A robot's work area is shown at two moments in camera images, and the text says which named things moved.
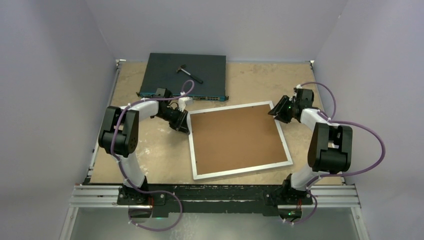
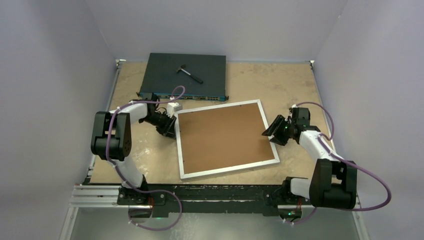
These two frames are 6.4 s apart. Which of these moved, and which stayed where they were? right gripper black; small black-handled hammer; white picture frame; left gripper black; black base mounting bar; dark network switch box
Moved: left gripper black; white picture frame; right gripper black
Stayed: dark network switch box; small black-handled hammer; black base mounting bar
